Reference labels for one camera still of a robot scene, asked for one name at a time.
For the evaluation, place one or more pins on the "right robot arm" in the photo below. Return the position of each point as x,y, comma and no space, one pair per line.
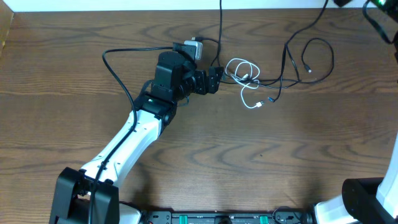
368,200

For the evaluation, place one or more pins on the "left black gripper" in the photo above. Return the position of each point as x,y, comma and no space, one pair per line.
204,88

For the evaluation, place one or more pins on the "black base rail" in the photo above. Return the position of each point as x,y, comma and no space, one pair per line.
281,215

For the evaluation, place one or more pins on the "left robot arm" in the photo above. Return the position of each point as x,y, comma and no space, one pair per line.
91,194

